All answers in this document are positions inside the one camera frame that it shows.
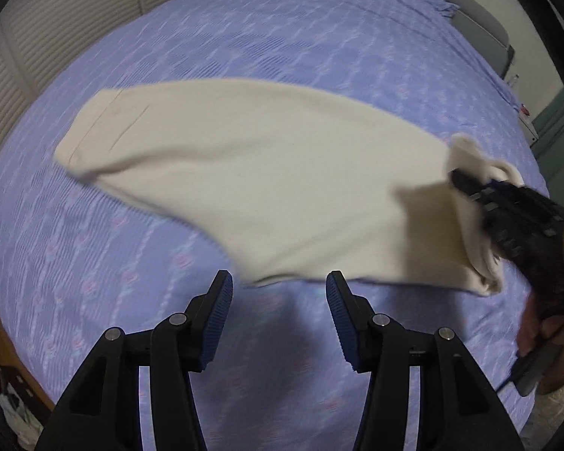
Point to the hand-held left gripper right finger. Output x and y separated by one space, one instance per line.
343 319

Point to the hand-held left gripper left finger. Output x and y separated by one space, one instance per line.
216 319

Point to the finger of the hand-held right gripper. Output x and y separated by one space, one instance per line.
465 181

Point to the cream pants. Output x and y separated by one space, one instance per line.
263 174

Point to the person's right hand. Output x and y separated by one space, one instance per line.
528 329

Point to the white nightstand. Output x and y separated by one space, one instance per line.
528 126

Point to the blue floral duvet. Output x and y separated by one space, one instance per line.
122 291

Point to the dark green curtain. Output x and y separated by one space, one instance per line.
559 122

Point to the clear bottle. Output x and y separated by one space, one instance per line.
513 80

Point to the grey padded headboard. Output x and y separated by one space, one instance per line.
479 28

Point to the white crumpled cloth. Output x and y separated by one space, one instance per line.
21 418

